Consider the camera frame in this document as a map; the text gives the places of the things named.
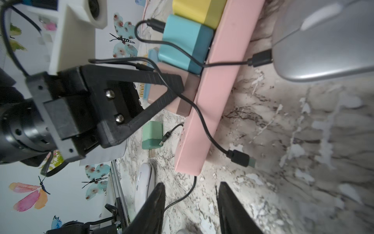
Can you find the teal charger plug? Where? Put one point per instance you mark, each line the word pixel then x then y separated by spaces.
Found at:
pixel 193 37

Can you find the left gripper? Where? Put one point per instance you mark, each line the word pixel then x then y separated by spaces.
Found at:
pixel 74 112

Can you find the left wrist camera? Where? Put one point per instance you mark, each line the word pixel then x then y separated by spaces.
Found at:
pixel 73 42

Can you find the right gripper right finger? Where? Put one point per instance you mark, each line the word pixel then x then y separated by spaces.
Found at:
pixel 233 217

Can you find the yellow green charger plug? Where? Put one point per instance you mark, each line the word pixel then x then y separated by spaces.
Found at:
pixel 206 12

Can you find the green charger plug front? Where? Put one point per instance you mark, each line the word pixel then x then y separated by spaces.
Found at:
pixel 152 134

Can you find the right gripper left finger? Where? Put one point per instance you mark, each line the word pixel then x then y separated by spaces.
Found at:
pixel 149 219

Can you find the pink power strip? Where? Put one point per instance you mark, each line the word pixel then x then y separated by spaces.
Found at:
pixel 230 43

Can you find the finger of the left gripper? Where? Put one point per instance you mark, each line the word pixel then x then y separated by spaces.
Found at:
pixel 146 79

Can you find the black charging cable silver mouse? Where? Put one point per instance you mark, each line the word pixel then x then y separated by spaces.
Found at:
pixel 235 156

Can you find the white wireless mouse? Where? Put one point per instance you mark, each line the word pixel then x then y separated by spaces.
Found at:
pixel 145 183

